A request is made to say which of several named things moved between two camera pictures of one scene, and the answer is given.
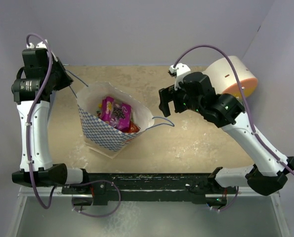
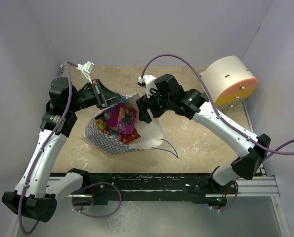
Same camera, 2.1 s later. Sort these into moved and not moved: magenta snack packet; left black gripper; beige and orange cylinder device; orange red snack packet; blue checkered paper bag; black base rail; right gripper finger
Moved: right gripper finger; magenta snack packet; blue checkered paper bag; orange red snack packet; left black gripper
Not moved: black base rail; beige and orange cylinder device
